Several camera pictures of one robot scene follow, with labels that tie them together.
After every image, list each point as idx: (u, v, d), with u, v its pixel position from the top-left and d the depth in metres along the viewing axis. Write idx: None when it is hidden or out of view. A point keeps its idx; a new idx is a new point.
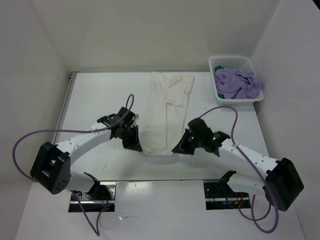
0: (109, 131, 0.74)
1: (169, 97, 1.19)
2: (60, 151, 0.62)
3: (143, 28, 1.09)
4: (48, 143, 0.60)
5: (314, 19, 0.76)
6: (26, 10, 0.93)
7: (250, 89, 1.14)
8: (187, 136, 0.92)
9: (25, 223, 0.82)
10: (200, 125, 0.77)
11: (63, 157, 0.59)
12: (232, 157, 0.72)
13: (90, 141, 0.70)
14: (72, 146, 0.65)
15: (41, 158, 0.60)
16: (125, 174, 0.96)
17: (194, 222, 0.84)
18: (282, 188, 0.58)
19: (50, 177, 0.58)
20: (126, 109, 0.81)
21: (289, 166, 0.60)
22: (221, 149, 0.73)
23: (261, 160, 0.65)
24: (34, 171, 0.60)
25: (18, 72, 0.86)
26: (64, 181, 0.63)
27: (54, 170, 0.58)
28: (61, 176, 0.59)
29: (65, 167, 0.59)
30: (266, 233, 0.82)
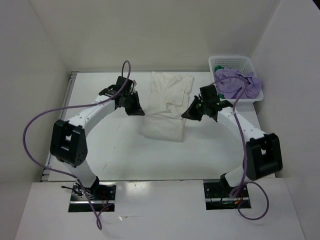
0: (113, 101, 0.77)
1: (169, 97, 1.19)
2: (73, 125, 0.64)
3: (143, 28, 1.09)
4: (60, 120, 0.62)
5: (314, 19, 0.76)
6: (26, 10, 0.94)
7: (250, 89, 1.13)
8: (195, 104, 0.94)
9: (25, 223, 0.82)
10: (210, 91, 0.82)
11: (79, 130, 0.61)
12: (227, 123, 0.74)
13: (98, 112, 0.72)
14: (83, 119, 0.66)
15: (57, 136, 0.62)
16: (125, 174, 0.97)
17: (194, 222, 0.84)
18: (258, 156, 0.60)
19: (72, 151, 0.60)
20: (123, 78, 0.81)
21: (274, 141, 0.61)
22: (220, 114, 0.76)
23: (250, 129, 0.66)
24: (54, 150, 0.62)
25: (18, 72, 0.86)
26: (84, 153, 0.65)
27: (73, 143, 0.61)
28: (80, 148, 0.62)
29: (82, 139, 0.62)
30: (266, 234, 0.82)
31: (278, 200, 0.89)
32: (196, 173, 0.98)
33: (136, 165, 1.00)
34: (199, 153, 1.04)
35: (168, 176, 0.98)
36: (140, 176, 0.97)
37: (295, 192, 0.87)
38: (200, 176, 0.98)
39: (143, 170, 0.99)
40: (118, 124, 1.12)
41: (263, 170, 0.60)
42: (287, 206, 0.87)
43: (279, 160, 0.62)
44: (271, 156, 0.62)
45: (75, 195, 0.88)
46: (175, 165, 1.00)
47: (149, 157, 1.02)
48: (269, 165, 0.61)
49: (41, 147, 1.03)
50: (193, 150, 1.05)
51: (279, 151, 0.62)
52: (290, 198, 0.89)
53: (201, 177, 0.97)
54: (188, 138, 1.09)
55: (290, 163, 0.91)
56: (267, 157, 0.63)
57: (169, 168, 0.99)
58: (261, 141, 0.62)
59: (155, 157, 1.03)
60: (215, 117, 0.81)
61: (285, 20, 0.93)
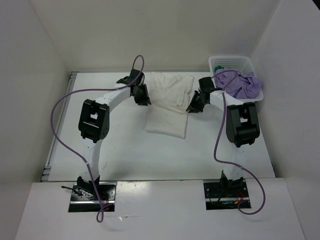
0: (129, 89, 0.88)
1: (170, 97, 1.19)
2: (99, 104, 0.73)
3: (143, 28, 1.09)
4: (87, 99, 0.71)
5: (314, 19, 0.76)
6: (26, 11, 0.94)
7: (250, 89, 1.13)
8: (195, 96, 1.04)
9: (24, 223, 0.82)
10: (206, 80, 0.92)
11: (104, 107, 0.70)
12: (216, 100, 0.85)
13: (117, 96, 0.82)
14: (106, 100, 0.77)
15: (84, 113, 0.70)
16: (125, 174, 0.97)
17: (194, 222, 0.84)
18: (236, 118, 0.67)
19: (99, 126, 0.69)
20: (137, 70, 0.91)
21: (251, 107, 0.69)
22: (211, 94, 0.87)
23: (233, 101, 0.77)
24: (82, 127, 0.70)
25: (19, 73, 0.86)
26: (106, 129, 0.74)
27: (100, 119, 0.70)
28: (105, 123, 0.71)
29: (106, 116, 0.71)
30: (265, 234, 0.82)
31: (278, 200, 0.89)
32: (196, 173, 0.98)
33: (136, 165, 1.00)
34: (199, 153, 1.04)
35: (168, 176, 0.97)
36: (140, 176, 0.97)
37: (295, 192, 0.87)
38: (200, 176, 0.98)
39: (142, 170, 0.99)
40: (119, 124, 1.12)
41: (240, 131, 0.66)
42: (286, 205, 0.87)
43: (257, 126, 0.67)
44: (250, 123, 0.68)
45: (76, 195, 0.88)
46: (175, 165, 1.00)
47: (149, 157, 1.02)
48: (247, 129, 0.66)
49: (41, 147, 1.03)
50: (193, 150, 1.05)
51: (256, 117, 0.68)
52: (290, 197, 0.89)
53: (201, 177, 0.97)
54: (188, 138, 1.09)
55: (290, 163, 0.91)
56: (247, 124, 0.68)
57: (169, 168, 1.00)
58: (241, 108, 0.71)
59: (155, 157, 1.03)
60: (208, 102, 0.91)
61: (285, 21, 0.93)
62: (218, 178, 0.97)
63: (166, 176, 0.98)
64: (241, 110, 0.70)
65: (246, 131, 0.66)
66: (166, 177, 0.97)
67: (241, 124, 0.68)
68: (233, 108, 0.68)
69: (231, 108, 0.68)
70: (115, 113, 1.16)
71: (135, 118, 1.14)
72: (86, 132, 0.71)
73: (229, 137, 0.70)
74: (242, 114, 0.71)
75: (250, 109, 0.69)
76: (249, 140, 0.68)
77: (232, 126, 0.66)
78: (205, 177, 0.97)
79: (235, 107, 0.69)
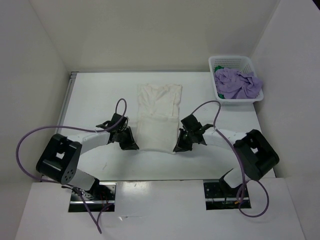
0: (107, 134, 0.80)
1: (158, 111, 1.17)
2: (70, 140, 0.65)
3: (142, 28, 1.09)
4: (58, 134, 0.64)
5: (313, 19, 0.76)
6: (26, 12, 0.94)
7: (250, 89, 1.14)
8: (182, 135, 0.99)
9: (25, 222, 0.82)
10: (189, 120, 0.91)
11: (75, 145, 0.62)
12: (213, 140, 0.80)
13: (93, 138, 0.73)
14: (80, 138, 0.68)
15: (49, 150, 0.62)
16: (124, 174, 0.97)
17: (193, 223, 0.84)
18: (250, 154, 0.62)
19: (62, 168, 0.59)
20: (118, 114, 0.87)
21: (258, 135, 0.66)
22: (205, 135, 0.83)
23: (233, 134, 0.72)
24: (41, 166, 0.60)
25: (19, 73, 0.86)
26: (72, 172, 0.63)
27: (66, 158, 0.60)
28: (71, 165, 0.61)
29: (76, 156, 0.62)
30: (265, 234, 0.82)
31: (278, 200, 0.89)
32: (196, 173, 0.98)
33: (136, 166, 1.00)
34: (198, 153, 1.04)
35: (167, 177, 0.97)
36: (140, 177, 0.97)
37: (295, 192, 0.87)
38: (200, 176, 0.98)
39: (142, 171, 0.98)
40: None
41: (262, 167, 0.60)
42: (287, 205, 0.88)
43: (273, 152, 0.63)
44: (263, 151, 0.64)
45: (76, 195, 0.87)
46: (175, 165, 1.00)
47: (149, 157, 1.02)
48: (266, 160, 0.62)
49: (41, 147, 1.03)
50: (193, 150, 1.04)
51: (267, 143, 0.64)
52: (290, 198, 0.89)
53: (201, 177, 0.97)
54: None
55: (290, 163, 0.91)
56: (262, 154, 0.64)
57: (169, 169, 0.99)
58: (247, 140, 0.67)
59: (155, 157, 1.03)
60: (204, 141, 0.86)
61: (286, 20, 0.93)
62: (218, 178, 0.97)
63: (166, 176, 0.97)
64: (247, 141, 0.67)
65: (267, 163, 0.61)
66: (166, 177, 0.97)
67: (258, 158, 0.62)
68: (243, 145, 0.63)
69: (240, 146, 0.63)
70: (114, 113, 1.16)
71: (134, 119, 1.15)
72: (47, 174, 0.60)
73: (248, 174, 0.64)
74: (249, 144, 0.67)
75: (257, 138, 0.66)
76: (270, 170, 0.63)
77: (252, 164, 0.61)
78: (205, 177, 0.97)
79: (243, 142, 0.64)
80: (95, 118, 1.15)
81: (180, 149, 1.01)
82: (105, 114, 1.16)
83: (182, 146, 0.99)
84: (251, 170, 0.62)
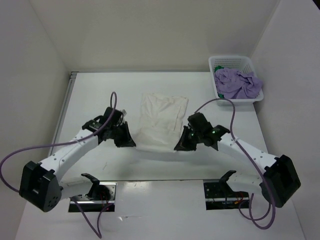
0: (96, 137, 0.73)
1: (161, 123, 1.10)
2: (45, 170, 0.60)
3: (142, 28, 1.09)
4: (31, 163, 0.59)
5: (314, 19, 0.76)
6: (26, 11, 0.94)
7: (250, 89, 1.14)
8: (188, 134, 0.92)
9: (25, 222, 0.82)
10: (199, 119, 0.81)
11: (49, 177, 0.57)
12: (228, 150, 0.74)
13: (75, 152, 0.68)
14: (57, 161, 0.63)
15: (25, 181, 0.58)
16: (125, 175, 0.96)
17: (193, 223, 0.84)
18: (279, 187, 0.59)
19: (41, 201, 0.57)
20: (111, 109, 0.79)
21: (288, 162, 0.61)
22: (220, 142, 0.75)
23: (260, 156, 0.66)
24: (23, 194, 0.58)
25: (18, 73, 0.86)
26: (55, 197, 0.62)
27: (42, 189, 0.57)
28: (50, 195, 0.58)
29: (52, 186, 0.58)
30: (265, 234, 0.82)
31: None
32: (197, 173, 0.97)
33: (136, 166, 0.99)
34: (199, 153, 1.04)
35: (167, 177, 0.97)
36: (140, 176, 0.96)
37: (295, 192, 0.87)
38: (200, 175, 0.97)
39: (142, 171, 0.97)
40: None
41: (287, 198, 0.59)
42: (286, 205, 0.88)
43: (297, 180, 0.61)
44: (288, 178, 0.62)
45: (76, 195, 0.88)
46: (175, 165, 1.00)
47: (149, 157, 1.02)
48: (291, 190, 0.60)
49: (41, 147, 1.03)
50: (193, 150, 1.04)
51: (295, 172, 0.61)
52: (290, 198, 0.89)
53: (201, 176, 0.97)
54: None
55: None
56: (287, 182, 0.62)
57: (170, 169, 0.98)
58: (275, 167, 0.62)
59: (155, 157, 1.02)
60: (215, 145, 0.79)
61: (286, 20, 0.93)
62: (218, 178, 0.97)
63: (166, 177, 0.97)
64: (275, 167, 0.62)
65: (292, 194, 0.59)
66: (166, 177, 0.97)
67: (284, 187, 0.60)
68: (273, 178, 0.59)
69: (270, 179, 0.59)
70: None
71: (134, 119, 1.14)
72: (28, 201, 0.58)
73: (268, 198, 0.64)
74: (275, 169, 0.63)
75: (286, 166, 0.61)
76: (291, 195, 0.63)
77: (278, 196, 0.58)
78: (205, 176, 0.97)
79: (274, 173, 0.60)
80: (95, 117, 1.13)
81: (183, 148, 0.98)
82: None
83: (186, 146, 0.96)
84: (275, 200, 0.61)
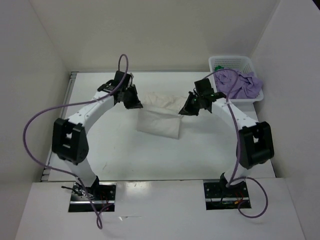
0: (112, 97, 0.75)
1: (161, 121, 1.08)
2: (73, 124, 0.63)
3: (142, 28, 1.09)
4: (60, 118, 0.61)
5: (314, 19, 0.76)
6: (26, 12, 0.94)
7: (250, 89, 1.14)
8: (191, 100, 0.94)
9: (24, 223, 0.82)
10: (203, 83, 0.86)
11: (79, 128, 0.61)
12: (221, 112, 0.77)
13: (97, 110, 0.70)
14: (82, 116, 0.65)
15: (56, 135, 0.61)
16: (125, 175, 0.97)
17: (193, 222, 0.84)
18: (250, 144, 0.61)
19: (74, 151, 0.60)
20: (121, 72, 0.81)
21: (266, 128, 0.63)
22: (215, 103, 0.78)
23: (243, 118, 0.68)
24: (56, 150, 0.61)
25: (19, 73, 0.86)
26: (84, 150, 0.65)
27: (74, 140, 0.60)
28: (81, 144, 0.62)
29: (82, 136, 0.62)
30: (265, 234, 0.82)
31: (278, 200, 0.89)
32: (196, 173, 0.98)
33: (135, 166, 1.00)
34: (199, 153, 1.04)
35: (167, 177, 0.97)
36: (140, 176, 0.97)
37: (295, 192, 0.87)
38: (200, 176, 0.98)
39: (143, 171, 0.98)
40: (118, 124, 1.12)
41: (255, 158, 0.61)
42: (286, 205, 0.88)
43: (271, 148, 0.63)
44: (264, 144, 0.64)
45: (76, 195, 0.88)
46: (175, 165, 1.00)
47: (149, 157, 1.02)
48: (262, 154, 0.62)
49: (41, 147, 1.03)
50: (193, 151, 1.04)
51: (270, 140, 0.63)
52: (290, 198, 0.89)
53: (201, 177, 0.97)
54: (188, 139, 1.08)
55: (290, 163, 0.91)
56: (260, 146, 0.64)
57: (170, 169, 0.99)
58: (253, 129, 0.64)
59: (155, 156, 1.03)
60: (210, 107, 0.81)
61: (286, 20, 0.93)
62: (218, 178, 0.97)
63: (166, 176, 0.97)
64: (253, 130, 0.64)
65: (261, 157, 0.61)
66: (166, 177, 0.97)
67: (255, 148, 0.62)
68: (247, 134, 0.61)
69: (244, 134, 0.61)
70: (115, 113, 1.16)
71: (134, 119, 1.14)
72: (62, 156, 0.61)
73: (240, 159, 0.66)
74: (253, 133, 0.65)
75: (263, 131, 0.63)
76: (261, 162, 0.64)
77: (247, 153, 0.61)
78: (205, 177, 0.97)
79: (249, 131, 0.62)
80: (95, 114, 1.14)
81: (186, 113, 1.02)
82: (105, 114, 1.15)
83: (188, 110, 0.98)
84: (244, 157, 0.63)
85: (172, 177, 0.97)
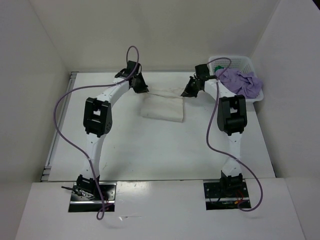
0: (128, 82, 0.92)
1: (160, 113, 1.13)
2: (100, 102, 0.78)
3: (142, 28, 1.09)
4: (90, 97, 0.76)
5: (314, 19, 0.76)
6: (26, 12, 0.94)
7: (250, 89, 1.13)
8: (190, 83, 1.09)
9: (24, 223, 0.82)
10: (202, 68, 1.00)
11: (106, 104, 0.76)
12: (210, 89, 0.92)
13: (117, 92, 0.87)
14: (107, 96, 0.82)
15: (87, 111, 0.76)
16: (125, 174, 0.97)
17: (193, 222, 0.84)
18: (227, 111, 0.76)
19: (102, 122, 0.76)
20: (133, 62, 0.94)
21: (242, 100, 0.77)
22: (206, 83, 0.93)
23: (225, 92, 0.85)
24: (87, 123, 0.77)
25: (19, 73, 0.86)
26: (109, 123, 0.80)
27: (103, 115, 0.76)
28: (108, 118, 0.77)
29: (109, 111, 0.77)
30: (265, 234, 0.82)
31: (278, 201, 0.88)
32: (196, 173, 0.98)
33: (135, 165, 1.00)
34: (199, 153, 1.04)
35: (168, 177, 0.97)
36: (140, 176, 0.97)
37: (295, 192, 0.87)
38: (200, 175, 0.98)
39: (143, 171, 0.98)
40: (118, 124, 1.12)
41: (229, 121, 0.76)
42: (286, 205, 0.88)
43: (245, 116, 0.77)
44: (239, 113, 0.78)
45: (76, 195, 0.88)
46: (175, 165, 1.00)
47: (149, 156, 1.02)
48: (235, 119, 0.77)
49: (41, 147, 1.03)
50: (193, 150, 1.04)
51: (245, 109, 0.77)
52: (290, 198, 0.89)
53: (201, 177, 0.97)
54: (188, 138, 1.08)
55: (290, 163, 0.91)
56: (236, 115, 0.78)
57: (170, 168, 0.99)
58: (232, 100, 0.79)
59: (155, 156, 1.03)
60: (203, 88, 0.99)
61: (286, 20, 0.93)
62: (218, 178, 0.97)
63: (166, 176, 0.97)
64: (232, 101, 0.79)
65: (234, 122, 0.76)
66: (166, 177, 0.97)
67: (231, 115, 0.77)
68: (225, 102, 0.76)
69: (223, 102, 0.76)
70: (115, 113, 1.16)
71: (134, 118, 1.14)
72: (91, 127, 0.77)
73: (220, 125, 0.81)
74: (232, 104, 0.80)
75: (240, 102, 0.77)
76: (236, 128, 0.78)
77: (223, 117, 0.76)
78: (204, 177, 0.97)
79: (227, 100, 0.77)
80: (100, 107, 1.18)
81: (186, 94, 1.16)
82: None
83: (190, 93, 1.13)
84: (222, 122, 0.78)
85: (172, 177, 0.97)
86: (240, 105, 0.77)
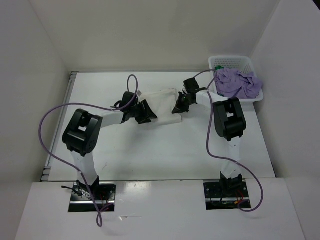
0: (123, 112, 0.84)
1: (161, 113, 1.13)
2: (91, 115, 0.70)
3: (142, 28, 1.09)
4: (80, 109, 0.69)
5: (314, 19, 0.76)
6: (26, 11, 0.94)
7: (249, 89, 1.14)
8: (181, 98, 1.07)
9: (24, 223, 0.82)
10: (191, 82, 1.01)
11: (96, 118, 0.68)
12: (202, 100, 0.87)
13: (112, 115, 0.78)
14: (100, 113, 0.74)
15: (74, 122, 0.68)
16: (125, 174, 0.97)
17: (193, 223, 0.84)
18: (223, 115, 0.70)
19: (85, 139, 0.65)
20: (130, 94, 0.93)
21: (236, 102, 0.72)
22: (198, 94, 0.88)
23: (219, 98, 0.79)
24: (66, 138, 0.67)
25: (19, 73, 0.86)
26: (93, 142, 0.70)
27: (87, 130, 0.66)
28: (92, 137, 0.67)
29: (97, 128, 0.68)
30: (265, 234, 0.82)
31: (278, 200, 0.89)
32: (196, 173, 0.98)
33: (135, 166, 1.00)
34: (199, 153, 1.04)
35: (167, 177, 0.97)
36: (140, 176, 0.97)
37: (295, 192, 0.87)
38: (200, 175, 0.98)
39: (143, 171, 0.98)
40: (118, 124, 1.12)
41: (228, 126, 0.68)
42: (286, 205, 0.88)
43: (243, 119, 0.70)
44: (236, 116, 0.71)
45: (76, 195, 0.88)
46: (175, 165, 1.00)
47: (149, 157, 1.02)
48: (234, 122, 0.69)
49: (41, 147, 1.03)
50: (193, 151, 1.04)
51: (241, 111, 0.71)
52: (290, 198, 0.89)
53: (201, 177, 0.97)
54: (188, 138, 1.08)
55: (290, 163, 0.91)
56: (233, 118, 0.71)
57: (170, 169, 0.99)
58: (226, 104, 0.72)
59: (155, 156, 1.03)
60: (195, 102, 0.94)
61: (286, 20, 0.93)
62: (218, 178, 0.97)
63: (166, 176, 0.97)
64: (226, 105, 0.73)
65: (233, 125, 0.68)
66: (167, 177, 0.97)
67: (229, 119, 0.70)
68: (219, 106, 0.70)
69: (217, 106, 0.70)
70: None
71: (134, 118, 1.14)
72: (71, 144, 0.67)
73: (218, 131, 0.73)
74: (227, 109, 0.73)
75: (234, 105, 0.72)
76: (236, 132, 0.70)
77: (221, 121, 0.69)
78: (205, 177, 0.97)
79: (221, 104, 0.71)
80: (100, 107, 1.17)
81: (178, 110, 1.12)
82: None
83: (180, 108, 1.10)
84: (220, 127, 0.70)
85: (172, 177, 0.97)
86: (236, 108, 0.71)
